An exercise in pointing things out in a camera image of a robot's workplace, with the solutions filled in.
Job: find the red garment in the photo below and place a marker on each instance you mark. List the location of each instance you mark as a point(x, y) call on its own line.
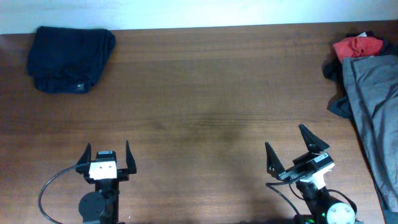
point(353, 47)

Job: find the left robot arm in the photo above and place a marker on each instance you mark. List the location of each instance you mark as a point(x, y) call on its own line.
point(101, 206)

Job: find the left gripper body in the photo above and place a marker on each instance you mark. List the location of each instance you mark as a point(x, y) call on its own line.
point(122, 175)

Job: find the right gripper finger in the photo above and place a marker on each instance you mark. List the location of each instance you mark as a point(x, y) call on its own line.
point(313, 143)
point(274, 166)

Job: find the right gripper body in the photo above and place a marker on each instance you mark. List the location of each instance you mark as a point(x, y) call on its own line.
point(292, 175)

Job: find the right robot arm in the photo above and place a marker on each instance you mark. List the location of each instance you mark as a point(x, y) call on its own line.
point(326, 206)

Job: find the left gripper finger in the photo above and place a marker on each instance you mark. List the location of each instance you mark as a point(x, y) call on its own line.
point(130, 161)
point(86, 156)

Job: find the grey shorts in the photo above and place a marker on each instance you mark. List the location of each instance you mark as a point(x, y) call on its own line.
point(371, 86)

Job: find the folded navy blue garment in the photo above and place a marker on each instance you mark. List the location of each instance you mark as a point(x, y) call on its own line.
point(66, 60)

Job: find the black printed t-shirt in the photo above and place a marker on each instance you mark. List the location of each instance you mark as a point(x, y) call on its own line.
point(332, 69)

